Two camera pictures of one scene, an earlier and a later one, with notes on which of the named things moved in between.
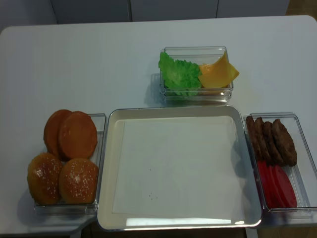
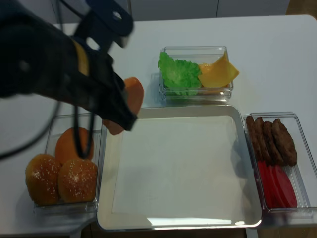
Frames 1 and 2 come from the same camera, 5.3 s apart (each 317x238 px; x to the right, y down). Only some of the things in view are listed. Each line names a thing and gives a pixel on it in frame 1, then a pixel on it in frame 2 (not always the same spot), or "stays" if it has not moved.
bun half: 52,132 to 66,147
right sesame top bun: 78,181 stays
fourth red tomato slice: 285,195 stays
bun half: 78,137 to 135,94
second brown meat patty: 262,140 stays
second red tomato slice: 271,183 stays
